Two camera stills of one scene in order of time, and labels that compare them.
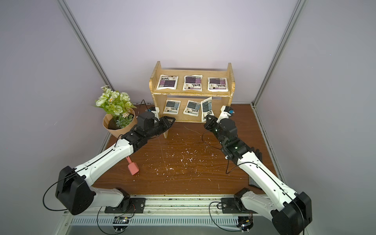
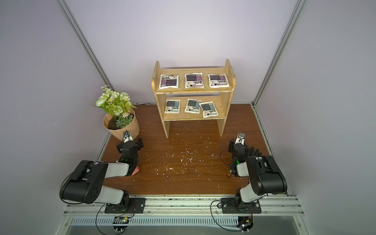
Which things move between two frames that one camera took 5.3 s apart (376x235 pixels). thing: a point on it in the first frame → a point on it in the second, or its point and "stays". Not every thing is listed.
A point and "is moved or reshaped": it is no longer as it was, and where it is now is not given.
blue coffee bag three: x=206 y=108 is moved or reshaped
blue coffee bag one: x=172 y=106 stays
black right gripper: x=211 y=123 → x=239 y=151
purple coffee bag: x=167 y=82 stays
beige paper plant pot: x=119 y=132 stays
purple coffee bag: x=218 y=84 is moved or reshaped
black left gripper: x=165 y=124 → x=137 y=144
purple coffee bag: x=193 y=82 is moved or reshaped
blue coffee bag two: x=192 y=108 stays
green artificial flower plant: x=117 y=104 stays
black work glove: x=258 y=154 stays
